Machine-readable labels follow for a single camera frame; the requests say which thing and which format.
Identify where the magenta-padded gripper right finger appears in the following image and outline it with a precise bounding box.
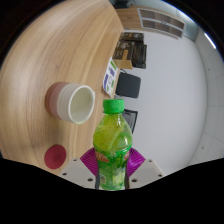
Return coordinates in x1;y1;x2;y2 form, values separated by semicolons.
126;147;165;189

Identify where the black mesh office chair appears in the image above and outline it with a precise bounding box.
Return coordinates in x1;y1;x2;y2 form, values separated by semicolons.
121;108;139;134

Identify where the flat round red coaster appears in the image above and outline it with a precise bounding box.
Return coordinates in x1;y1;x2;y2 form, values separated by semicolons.
44;144;68;170

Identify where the white printed leaflet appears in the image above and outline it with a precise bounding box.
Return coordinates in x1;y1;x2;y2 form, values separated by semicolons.
102;56;120;98

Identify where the white and brown ceramic cup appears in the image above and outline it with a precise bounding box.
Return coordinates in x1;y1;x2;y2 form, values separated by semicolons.
44;81;96;125

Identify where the wooden cabinet with glass doors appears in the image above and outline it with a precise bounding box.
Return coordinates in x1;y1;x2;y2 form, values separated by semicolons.
114;4;187;39

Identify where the small dark brown box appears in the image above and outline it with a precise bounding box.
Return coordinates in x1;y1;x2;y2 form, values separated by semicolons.
119;31;145;43

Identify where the black cardboard box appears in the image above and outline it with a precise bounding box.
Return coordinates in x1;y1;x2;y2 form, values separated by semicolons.
131;41;148;70

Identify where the rectangular ceiling light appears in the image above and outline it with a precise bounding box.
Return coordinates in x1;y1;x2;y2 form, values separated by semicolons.
203;32;217;50

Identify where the green drink bottle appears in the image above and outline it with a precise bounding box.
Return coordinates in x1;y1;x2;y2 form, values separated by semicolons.
92;98;134;191

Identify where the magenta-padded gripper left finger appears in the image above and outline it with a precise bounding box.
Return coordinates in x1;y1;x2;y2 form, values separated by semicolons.
59;147;100;190

